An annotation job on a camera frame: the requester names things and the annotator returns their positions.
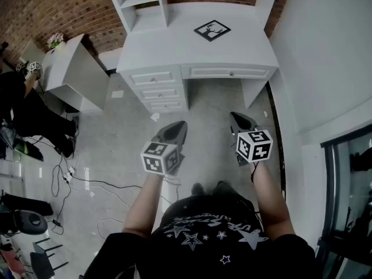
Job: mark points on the black framed deer picture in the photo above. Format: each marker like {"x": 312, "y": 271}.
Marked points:
{"x": 212, "y": 30}

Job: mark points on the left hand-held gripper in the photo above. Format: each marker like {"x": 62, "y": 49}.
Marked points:
{"x": 160, "y": 158}

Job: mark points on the white shelf unit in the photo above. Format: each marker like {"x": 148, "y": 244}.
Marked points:
{"x": 145, "y": 13}

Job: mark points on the person's shoe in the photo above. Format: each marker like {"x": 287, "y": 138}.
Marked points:
{"x": 198, "y": 189}
{"x": 223, "y": 186}

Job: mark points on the long black bag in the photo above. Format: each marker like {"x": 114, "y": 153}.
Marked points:
{"x": 26, "y": 204}

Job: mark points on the white desk with drawers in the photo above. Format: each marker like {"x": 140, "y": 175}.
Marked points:
{"x": 171, "y": 48}

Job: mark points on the person's right forearm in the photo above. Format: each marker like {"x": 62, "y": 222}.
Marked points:
{"x": 271, "y": 202}

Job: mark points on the crumpled white paper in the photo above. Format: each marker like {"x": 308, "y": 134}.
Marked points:
{"x": 155, "y": 117}

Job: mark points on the green and black bag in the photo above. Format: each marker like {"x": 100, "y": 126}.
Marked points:
{"x": 27, "y": 150}

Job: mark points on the white side table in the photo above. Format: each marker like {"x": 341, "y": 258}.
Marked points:
{"x": 78, "y": 74}

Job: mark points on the black round padded seat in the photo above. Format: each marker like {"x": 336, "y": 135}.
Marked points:
{"x": 30, "y": 222}

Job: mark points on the person's right shoe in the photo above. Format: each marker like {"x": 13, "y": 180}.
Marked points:
{"x": 223, "y": 186}

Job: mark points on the person's left forearm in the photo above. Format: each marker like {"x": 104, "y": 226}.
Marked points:
{"x": 142, "y": 202}

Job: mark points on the person's left shoe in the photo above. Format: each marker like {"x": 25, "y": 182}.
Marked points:
{"x": 198, "y": 189}

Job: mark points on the black metal-leg chair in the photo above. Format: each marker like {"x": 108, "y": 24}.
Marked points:
{"x": 43, "y": 260}

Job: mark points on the black framed glass door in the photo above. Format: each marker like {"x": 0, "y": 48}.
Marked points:
{"x": 348, "y": 202}

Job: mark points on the pink potted flowers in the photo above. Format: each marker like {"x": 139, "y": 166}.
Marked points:
{"x": 55, "y": 40}

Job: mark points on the person's black star-print shirt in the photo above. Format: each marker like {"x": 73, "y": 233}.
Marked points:
{"x": 203, "y": 251}

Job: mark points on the white power strip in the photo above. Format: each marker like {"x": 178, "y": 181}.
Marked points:
{"x": 68, "y": 174}

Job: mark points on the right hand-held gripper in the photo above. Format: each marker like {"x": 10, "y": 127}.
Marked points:
{"x": 254, "y": 147}

